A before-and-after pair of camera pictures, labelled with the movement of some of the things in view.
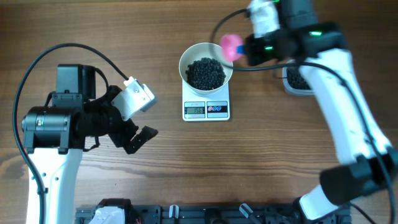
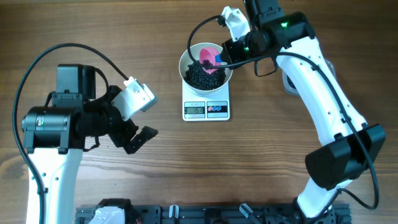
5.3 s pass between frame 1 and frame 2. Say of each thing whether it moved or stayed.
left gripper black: stayed
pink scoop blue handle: moved
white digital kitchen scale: stayed
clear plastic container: stayed
